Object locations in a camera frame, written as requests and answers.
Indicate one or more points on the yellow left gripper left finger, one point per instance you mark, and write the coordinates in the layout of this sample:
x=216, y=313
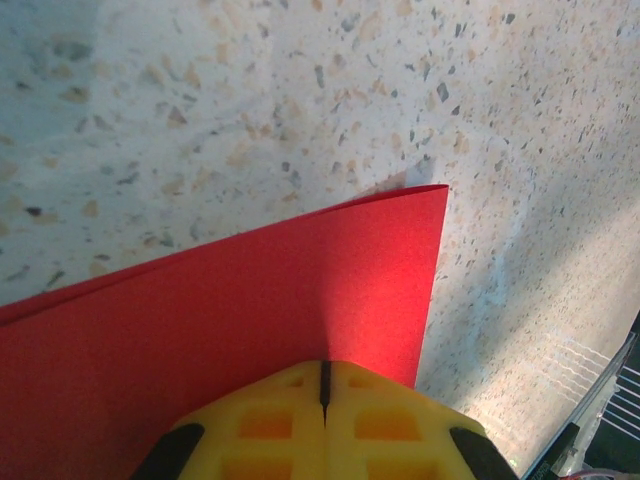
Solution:
x=260, y=440

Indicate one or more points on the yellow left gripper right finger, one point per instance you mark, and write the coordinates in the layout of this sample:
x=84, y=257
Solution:
x=390, y=440

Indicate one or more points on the red cloth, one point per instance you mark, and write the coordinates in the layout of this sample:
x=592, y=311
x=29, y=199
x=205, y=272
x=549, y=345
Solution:
x=200, y=310

